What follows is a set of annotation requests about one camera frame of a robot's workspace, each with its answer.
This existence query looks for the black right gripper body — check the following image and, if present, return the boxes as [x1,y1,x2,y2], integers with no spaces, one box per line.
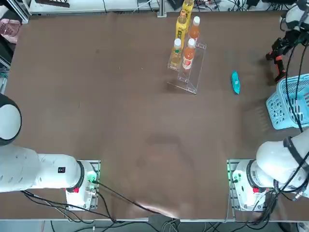
[282,28,305,50]

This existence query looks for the orange black barcode scanner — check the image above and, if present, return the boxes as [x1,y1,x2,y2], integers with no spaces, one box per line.
[265,49,287,83]

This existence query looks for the teal potato chips packet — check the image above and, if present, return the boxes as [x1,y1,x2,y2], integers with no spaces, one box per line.
[231,70,241,95]

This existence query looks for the light blue plastic basket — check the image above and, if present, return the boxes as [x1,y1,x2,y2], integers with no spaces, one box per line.
[265,74,309,130]

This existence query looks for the clear acrylic stepped shelf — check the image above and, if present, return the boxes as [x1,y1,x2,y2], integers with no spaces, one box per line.
[166,19,207,95]

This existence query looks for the orange juice bottle white cap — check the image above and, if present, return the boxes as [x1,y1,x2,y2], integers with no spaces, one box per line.
[189,16,201,41]
[182,38,196,71]

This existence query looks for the yellow bottle orange cap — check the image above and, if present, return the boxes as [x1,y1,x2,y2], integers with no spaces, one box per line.
[181,0,195,19]
[175,11,190,41]

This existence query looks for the pale tea bottle white cap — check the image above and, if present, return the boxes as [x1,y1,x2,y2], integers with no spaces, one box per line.
[169,38,182,69]

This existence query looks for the pink mesh item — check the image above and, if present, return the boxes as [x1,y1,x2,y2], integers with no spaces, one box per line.
[0,18,23,44]

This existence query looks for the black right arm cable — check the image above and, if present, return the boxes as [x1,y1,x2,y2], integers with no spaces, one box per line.
[284,42,309,133]

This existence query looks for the black cable across table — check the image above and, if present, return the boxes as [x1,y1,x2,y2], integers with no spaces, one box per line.
[95,180,181,220]

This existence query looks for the aluminium frame corner post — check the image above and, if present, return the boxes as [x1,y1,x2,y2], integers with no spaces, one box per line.
[9,0,31,24]

